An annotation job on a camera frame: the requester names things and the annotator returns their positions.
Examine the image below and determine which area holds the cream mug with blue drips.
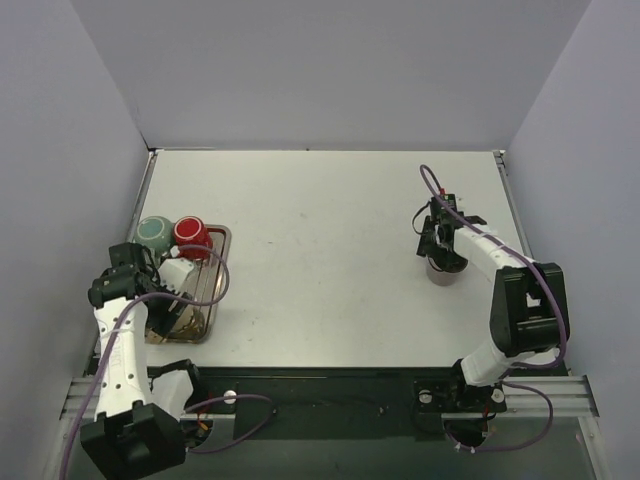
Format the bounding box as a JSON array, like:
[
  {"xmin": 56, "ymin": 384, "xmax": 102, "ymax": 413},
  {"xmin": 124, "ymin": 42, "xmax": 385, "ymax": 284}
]
[{"xmin": 145, "ymin": 301, "xmax": 208, "ymax": 345}]

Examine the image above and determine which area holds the lavender mug with black handle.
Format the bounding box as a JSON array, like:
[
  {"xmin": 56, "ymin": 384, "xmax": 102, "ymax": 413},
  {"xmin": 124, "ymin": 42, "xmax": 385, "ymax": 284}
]
[{"xmin": 426, "ymin": 258, "xmax": 461, "ymax": 287}]

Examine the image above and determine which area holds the red mug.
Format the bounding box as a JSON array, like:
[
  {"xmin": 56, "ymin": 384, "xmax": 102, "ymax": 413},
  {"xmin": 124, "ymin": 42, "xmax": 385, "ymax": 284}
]
[{"xmin": 173, "ymin": 216, "xmax": 213, "ymax": 261}]

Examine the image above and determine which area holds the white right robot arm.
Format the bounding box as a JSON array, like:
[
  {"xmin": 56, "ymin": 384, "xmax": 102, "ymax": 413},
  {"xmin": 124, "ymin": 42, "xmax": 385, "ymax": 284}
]
[{"xmin": 415, "ymin": 211, "xmax": 570, "ymax": 414}]

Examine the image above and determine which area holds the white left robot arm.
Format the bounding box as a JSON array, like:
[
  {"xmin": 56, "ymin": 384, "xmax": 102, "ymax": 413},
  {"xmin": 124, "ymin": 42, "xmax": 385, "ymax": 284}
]
[{"xmin": 80, "ymin": 243, "xmax": 206, "ymax": 479}]

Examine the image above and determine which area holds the teal green mug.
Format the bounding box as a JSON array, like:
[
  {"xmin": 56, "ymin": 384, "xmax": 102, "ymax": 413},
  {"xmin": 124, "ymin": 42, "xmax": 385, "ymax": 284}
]
[{"xmin": 133, "ymin": 216, "xmax": 174, "ymax": 262}]

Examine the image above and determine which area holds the stainless steel tray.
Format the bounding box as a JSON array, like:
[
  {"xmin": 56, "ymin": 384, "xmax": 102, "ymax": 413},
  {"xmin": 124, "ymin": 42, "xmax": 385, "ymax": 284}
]
[{"xmin": 149, "ymin": 223, "xmax": 231, "ymax": 344}]

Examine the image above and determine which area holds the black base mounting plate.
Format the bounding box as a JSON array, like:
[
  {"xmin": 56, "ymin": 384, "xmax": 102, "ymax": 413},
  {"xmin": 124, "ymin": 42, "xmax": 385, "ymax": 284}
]
[{"xmin": 144, "ymin": 366, "xmax": 506, "ymax": 442}]

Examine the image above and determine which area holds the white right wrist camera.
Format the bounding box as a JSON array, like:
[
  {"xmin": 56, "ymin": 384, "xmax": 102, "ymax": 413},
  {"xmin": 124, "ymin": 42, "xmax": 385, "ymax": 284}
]
[{"xmin": 440, "ymin": 193, "xmax": 458, "ymax": 211}]

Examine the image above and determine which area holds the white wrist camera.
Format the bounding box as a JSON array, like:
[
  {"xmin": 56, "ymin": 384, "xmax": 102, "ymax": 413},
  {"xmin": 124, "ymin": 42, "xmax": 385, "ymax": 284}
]
[
  {"xmin": 158, "ymin": 257, "xmax": 196, "ymax": 296},
  {"xmin": 440, "ymin": 193, "xmax": 458, "ymax": 211}
]

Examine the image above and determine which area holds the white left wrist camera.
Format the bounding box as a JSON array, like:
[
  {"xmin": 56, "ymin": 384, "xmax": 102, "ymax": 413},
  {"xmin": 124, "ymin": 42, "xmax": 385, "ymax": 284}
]
[{"xmin": 158, "ymin": 257, "xmax": 196, "ymax": 296}]

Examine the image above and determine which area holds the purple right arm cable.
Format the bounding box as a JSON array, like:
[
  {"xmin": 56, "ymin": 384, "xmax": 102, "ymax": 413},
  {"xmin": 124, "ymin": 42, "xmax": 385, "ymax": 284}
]
[{"xmin": 418, "ymin": 163, "xmax": 571, "ymax": 454}]

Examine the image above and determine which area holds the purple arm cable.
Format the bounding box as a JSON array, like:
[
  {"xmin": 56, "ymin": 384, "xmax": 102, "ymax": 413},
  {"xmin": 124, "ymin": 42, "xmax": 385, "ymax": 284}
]
[
  {"xmin": 59, "ymin": 244, "xmax": 276, "ymax": 480},
  {"xmin": 418, "ymin": 163, "xmax": 571, "ymax": 454}
]

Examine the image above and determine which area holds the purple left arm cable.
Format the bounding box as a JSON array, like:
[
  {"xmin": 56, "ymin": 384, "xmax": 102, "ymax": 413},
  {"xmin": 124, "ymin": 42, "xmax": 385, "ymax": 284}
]
[{"xmin": 59, "ymin": 244, "xmax": 276, "ymax": 480}]

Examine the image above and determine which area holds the aluminium table edge rail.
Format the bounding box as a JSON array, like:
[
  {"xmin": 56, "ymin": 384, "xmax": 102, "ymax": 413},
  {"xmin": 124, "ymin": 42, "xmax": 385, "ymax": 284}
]
[{"xmin": 493, "ymin": 150, "xmax": 599, "ymax": 418}]

